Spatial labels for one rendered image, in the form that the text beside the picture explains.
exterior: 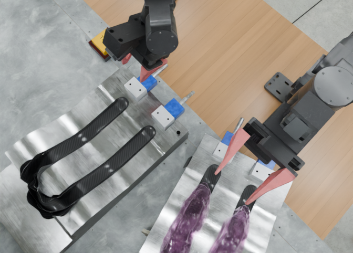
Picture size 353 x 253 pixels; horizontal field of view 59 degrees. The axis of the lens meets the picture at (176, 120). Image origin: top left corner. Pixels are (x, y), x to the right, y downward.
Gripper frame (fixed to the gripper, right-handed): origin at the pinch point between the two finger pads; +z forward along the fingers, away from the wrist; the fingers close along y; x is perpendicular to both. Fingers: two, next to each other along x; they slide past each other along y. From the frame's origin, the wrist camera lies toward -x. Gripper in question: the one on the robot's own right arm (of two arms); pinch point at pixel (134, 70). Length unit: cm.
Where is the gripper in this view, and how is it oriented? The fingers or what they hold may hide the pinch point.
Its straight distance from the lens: 75.2
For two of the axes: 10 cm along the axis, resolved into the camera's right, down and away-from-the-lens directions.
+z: -3.7, 5.6, 7.4
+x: 6.3, -4.4, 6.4
